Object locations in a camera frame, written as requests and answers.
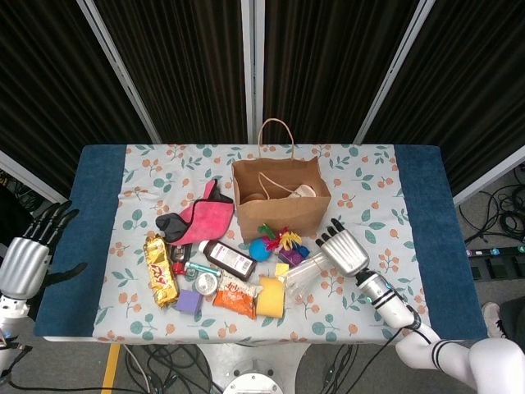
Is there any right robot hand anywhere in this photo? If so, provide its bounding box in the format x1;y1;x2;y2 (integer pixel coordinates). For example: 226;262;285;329
315;218;370;277

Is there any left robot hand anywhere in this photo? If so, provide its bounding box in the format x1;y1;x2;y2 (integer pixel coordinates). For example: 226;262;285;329
0;199;88;300

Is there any transparent straw bundle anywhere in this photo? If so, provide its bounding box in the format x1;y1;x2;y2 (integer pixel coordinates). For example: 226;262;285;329
285;250;329;305

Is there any gold foil biscuit pack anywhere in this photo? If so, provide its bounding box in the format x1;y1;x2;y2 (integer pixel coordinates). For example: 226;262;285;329
142;233;180;308

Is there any brown paper shopping bag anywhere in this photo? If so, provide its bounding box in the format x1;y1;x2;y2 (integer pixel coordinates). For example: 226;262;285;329
231;118;332;244

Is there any orange snack packet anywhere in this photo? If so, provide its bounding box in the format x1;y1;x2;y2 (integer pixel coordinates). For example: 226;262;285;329
212;277;263;320

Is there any green toothpaste tube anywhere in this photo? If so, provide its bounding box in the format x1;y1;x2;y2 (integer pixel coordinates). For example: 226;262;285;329
184;261;222;278

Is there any black red small pack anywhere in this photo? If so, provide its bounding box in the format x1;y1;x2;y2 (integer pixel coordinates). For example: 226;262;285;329
168;242;194;263

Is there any purple toy brick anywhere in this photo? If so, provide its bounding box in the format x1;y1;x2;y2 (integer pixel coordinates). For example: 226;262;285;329
278;248;307;268

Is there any colourful feather shuttlecock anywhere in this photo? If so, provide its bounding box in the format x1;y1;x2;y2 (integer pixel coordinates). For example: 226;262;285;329
257;223;303;254

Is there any blue rubber ball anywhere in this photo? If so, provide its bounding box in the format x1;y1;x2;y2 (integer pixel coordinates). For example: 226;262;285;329
249;238;272;263

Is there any large yellow sponge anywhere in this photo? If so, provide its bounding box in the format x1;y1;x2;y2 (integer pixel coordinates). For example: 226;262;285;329
254;276;286;319

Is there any blue felt table cover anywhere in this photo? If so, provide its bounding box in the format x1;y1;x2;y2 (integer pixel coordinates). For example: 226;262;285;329
33;144;489;341

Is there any brown medicine bottle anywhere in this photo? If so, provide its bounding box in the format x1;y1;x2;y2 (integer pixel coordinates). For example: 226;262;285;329
197;240;258;282

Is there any floral print tablecloth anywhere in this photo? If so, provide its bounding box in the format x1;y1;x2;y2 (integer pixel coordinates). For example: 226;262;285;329
92;143;432;344

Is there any white robot torso base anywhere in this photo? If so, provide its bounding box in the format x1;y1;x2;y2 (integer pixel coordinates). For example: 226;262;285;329
192;342;313;394

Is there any pink microfiber cloth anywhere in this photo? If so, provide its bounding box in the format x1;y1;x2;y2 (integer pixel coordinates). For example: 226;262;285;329
166;179;235;243

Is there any black power strip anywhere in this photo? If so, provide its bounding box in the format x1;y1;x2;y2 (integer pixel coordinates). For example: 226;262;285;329
465;244;525;259

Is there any dark grey cloth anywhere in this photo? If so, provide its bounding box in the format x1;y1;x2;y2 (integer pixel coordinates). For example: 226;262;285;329
154;213;192;241

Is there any purple foam cube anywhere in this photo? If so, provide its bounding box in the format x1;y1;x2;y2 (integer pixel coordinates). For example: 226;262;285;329
175;289;204;316

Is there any white sneaker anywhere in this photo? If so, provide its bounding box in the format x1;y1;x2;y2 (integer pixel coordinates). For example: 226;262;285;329
482;302;512;350

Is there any black screen panel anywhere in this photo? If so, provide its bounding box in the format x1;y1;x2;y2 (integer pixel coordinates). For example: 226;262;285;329
0;0;153;198
262;0;423;144
367;0;525;194
92;0;249;144

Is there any white screen frame post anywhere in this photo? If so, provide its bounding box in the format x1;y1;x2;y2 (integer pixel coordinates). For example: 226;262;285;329
240;0;266;144
353;0;438;144
75;0;162;144
453;153;525;206
0;149;70;208

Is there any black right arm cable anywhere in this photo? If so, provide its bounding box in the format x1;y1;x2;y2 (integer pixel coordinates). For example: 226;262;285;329
348;303;434;394

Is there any black floor cable bundle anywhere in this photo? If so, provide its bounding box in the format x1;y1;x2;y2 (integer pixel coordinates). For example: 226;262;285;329
121;343;222;394
315;343;370;394
457;163;525;243

